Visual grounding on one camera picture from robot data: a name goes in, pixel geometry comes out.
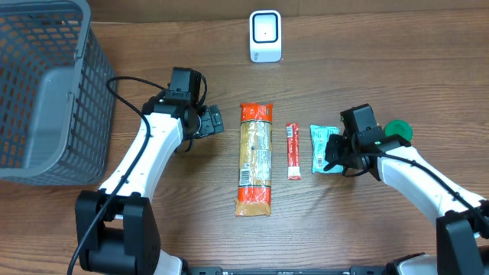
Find mint green wipes pack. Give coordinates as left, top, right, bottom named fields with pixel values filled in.
left=310, top=125, right=343, bottom=174

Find red sachet stick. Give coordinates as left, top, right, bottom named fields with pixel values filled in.
left=286, top=122, right=301, bottom=180

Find green lid jar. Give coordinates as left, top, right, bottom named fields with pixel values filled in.
left=384, top=120, right=413, bottom=141

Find spaghetti pack orange ends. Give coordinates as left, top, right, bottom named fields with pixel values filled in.
left=235, top=102, right=273, bottom=216

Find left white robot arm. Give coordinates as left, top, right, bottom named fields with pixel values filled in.
left=67, top=104, right=187, bottom=275

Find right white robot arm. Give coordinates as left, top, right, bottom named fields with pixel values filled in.
left=325, top=134, right=488, bottom=275

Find dark grey plastic basket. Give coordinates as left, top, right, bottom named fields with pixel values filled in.
left=1, top=0, right=115, bottom=186

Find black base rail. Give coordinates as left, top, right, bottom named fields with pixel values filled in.
left=183, top=266, right=387, bottom=275

